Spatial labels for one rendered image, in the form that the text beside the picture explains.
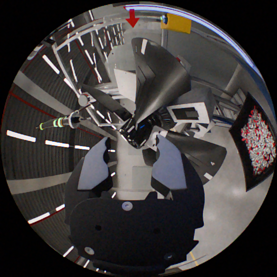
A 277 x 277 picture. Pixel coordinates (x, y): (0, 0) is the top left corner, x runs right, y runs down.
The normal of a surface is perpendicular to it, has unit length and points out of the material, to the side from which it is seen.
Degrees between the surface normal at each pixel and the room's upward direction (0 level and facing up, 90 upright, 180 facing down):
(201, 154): 46
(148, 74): 22
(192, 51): 90
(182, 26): 90
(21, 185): 180
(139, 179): 90
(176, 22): 90
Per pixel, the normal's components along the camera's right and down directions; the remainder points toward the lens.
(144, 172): -0.04, -0.14
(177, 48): -0.02, 0.93
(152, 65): -0.93, 0.25
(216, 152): -0.76, 0.17
